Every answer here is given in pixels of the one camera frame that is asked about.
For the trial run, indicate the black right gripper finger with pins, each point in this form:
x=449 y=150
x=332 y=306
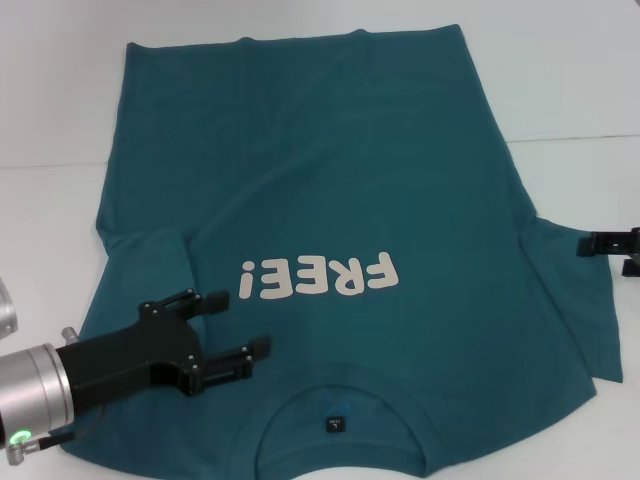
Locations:
x=631 y=268
x=610 y=245

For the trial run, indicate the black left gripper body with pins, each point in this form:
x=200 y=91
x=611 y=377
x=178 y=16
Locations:
x=135 y=357

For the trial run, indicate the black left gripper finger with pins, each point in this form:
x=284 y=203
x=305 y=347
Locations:
x=230 y=367
x=200 y=305

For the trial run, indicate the teal t-shirt with FREE print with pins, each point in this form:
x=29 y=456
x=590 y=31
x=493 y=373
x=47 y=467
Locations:
x=320 y=150

